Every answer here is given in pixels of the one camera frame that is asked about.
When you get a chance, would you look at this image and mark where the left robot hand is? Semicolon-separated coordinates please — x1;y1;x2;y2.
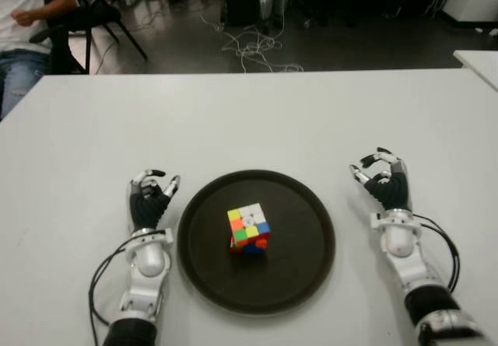
126;169;183;236

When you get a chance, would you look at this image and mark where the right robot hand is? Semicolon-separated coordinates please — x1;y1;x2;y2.
348;146;413;213

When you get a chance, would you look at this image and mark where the multicolour Rubik's cube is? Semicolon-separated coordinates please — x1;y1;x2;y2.
226;202;272;259

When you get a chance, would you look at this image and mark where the dark round plate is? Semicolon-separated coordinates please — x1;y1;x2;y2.
175;169;336;316

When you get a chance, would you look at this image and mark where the white side table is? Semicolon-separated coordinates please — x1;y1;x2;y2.
453;49;498;90

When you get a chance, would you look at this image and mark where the black rolling chair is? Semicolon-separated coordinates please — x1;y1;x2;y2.
289;0;363;28

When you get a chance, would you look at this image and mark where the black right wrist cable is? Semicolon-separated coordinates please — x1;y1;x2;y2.
414;213;462;295

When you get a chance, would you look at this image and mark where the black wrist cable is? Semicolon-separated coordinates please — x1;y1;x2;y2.
414;213;462;295
88;239;135;346

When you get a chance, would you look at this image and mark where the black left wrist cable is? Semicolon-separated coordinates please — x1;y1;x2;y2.
88;239;135;346

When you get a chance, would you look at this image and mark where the white floor cable tangle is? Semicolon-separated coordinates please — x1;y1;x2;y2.
200;11;305;74

